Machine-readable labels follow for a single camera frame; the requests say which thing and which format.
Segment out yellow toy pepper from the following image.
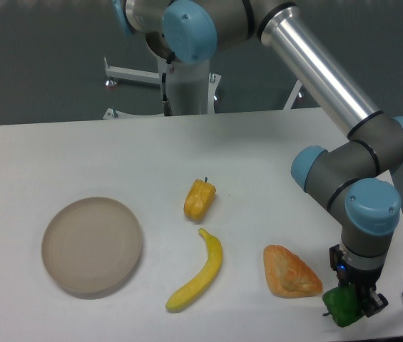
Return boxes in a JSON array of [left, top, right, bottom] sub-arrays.
[[183, 177, 216, 222]]

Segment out green toy pepper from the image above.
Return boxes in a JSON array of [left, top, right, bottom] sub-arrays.
[[322, 284, 363, 328]]

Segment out orange toy pastry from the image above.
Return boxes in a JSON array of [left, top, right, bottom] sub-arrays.
[[263, 245, 323, 299]]

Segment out beige round plate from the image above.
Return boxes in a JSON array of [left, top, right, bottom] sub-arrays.
[[41, 197, 143, 299]]

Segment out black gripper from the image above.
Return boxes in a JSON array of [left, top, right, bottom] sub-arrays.
[[329, 243, 389, 318]]

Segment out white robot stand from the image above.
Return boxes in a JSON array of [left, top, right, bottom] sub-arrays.
[[101, 56, 306, 120]]

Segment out yellow toy banana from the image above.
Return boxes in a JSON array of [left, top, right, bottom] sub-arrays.
[[165, 228, 223, 313]]

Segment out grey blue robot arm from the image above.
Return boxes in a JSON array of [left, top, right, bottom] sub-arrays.
[[112, 1, 403, 327]]

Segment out black cable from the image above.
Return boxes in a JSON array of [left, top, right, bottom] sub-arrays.
[[160, 51, 176, 117]]

